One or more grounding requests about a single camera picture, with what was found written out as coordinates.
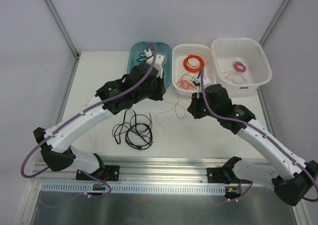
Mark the white perforated basket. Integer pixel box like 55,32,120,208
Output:
171,44,215,97

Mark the black USB cable in tray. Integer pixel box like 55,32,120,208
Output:
137,52,150,64

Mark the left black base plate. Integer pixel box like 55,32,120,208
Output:
76,165,120,181

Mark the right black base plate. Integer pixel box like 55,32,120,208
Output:
206,167,251,184

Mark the orange wire coil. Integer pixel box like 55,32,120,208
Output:
183,55,207,73

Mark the aluminium mounting rail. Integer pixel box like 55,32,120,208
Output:
29,155,276,186

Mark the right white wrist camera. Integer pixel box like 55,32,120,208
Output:
192,76,212,98

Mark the left aluminium frame post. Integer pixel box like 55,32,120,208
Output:
43,0,80,59

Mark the thin pink wire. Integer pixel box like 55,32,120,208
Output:
156,71,248,131

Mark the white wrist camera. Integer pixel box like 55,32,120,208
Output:
144,50,166,78
192,76,212,98

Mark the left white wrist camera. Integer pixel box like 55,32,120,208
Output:
144,50,166,78

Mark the teal plastic tray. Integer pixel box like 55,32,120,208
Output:
127,42,172,89

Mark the pink wire coil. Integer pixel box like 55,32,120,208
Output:
232,61,247,72

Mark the thin black wire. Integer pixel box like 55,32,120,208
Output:
112,108,153,145

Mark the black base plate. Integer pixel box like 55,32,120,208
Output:
206,167,251,184
76,165,120,181

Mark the aluminium frame post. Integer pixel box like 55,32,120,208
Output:
43,0,80,59
259,0,292,46

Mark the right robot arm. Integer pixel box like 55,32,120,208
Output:
187,83,318,206

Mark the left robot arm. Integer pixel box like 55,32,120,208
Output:
33,63,165,180

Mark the right aluminium frame post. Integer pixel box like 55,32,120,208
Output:
259,0,292,46

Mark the white slotted cable duct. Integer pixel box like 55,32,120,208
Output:
41,182,226,196

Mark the white deep plastic tub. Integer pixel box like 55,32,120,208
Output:
211,38,272,97

